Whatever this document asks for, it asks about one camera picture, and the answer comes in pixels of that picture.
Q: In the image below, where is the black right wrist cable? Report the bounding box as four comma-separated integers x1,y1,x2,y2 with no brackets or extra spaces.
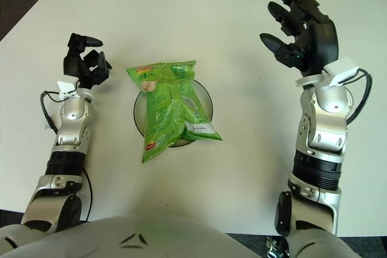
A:
338,68,373,126

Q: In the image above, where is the white right wrist connector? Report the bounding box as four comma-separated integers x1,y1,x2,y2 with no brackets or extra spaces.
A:
295,57,360,87

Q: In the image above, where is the white left wrist connector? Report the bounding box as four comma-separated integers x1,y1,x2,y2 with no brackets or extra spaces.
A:
57,80,80,99

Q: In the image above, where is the green snack bag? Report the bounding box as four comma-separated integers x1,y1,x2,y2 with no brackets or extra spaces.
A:
125,59,223,164

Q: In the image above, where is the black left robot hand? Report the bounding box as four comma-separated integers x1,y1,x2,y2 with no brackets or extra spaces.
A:
62,32,112,89

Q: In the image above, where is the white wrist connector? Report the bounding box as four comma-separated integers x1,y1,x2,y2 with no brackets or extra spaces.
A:
57,80,80,99
295,57,360,87

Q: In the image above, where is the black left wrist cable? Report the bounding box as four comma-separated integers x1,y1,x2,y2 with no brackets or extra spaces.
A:
41,89,66,134

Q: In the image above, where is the grey robot torso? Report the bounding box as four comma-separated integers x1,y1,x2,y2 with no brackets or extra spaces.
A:
0,214,387,258

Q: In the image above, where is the white plate with black rim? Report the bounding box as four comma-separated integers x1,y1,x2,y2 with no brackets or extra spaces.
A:
133,79,214,149

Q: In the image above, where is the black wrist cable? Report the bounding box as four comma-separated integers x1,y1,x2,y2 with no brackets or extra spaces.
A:
41,89,66,134
338,68,373,126

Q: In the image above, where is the shiny object under table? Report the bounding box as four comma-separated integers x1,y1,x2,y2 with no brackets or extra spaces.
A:
265,235,287,258

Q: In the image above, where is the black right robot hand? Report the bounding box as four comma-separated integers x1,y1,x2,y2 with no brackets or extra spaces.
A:
259,0,339,77

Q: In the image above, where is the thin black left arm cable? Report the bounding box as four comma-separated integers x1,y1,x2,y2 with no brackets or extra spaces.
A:
81,169,94,221

